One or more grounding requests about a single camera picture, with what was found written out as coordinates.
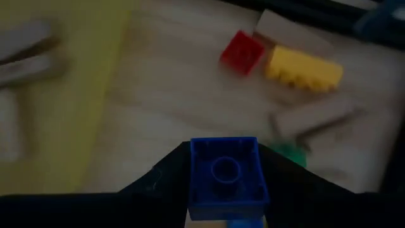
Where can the red small plastic brick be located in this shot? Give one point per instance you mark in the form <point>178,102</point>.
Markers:
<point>242,52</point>

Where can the wooden jenga block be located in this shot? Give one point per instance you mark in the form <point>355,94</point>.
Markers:
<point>316,123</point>
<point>291,31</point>
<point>31,74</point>
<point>25,44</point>

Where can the blue small plastic brick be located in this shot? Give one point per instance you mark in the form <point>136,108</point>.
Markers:
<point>226,177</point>

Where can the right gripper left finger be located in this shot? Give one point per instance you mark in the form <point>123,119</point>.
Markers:
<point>95,212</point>

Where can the yellow long plastic brick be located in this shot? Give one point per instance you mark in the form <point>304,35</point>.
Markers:
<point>303,69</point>

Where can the green long plastic brick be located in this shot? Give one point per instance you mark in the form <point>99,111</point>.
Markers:
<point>289,152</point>

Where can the yellow translucent plastic bin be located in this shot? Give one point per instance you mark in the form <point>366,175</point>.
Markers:
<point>79,111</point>

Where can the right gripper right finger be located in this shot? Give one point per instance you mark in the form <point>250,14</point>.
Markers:
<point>332,212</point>

